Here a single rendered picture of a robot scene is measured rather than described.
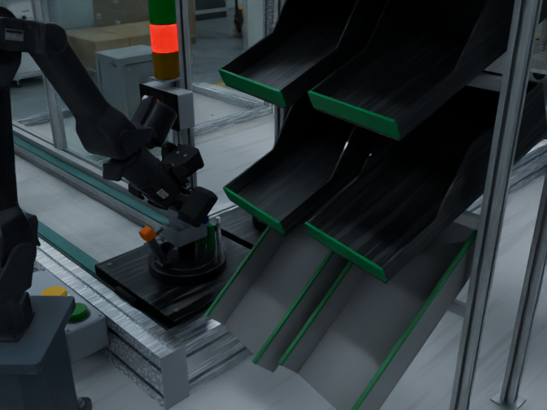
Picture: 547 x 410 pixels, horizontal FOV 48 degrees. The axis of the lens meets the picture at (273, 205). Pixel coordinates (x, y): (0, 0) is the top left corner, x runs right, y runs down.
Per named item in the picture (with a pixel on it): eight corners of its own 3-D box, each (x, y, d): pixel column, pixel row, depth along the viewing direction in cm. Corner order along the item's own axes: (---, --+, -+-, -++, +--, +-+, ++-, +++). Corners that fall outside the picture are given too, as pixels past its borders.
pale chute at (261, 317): (273, 373, 82) (253, 364, 79) (223, 324, 92) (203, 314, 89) (393, 203, 84) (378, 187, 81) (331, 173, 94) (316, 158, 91)
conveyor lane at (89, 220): (179, 376, 100) (175, 325, 96) (-24, 215, 154) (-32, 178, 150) (298, 305, 119) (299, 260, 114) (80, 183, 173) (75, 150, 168)
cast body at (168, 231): (178, 248, 105) (176, 211, 102) (164, 239, 108) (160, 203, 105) (216, 232, 111) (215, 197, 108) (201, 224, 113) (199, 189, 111)
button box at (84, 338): (71, 365, 97) (65, 333, 94) (14, 310, 110) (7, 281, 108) (110, 345, 101) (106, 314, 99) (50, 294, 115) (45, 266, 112)
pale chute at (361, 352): (363, 434, 73) (344, 425, 70) (296, 372, 82) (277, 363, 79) (496, 240, 74) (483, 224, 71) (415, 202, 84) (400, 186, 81)
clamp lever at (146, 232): (162, 266, 105) (144, 236, 101) (155, 262, 107) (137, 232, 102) (177, 253, 107) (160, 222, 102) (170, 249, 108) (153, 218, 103)
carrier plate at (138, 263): (174, 331, 97) (173, 320, 96) (95, 274, 112) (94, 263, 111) (282, 274, 112) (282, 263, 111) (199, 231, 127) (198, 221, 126)
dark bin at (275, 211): (284, 237, 75) (262, 193, 70) (229, 200, 85) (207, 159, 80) (438, 109, 83) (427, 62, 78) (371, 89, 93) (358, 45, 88)
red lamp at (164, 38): (162, 54, 113) (159, 26, 111) (146, 50, 116) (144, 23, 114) (183, 50, 116) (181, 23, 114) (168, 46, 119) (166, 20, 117)
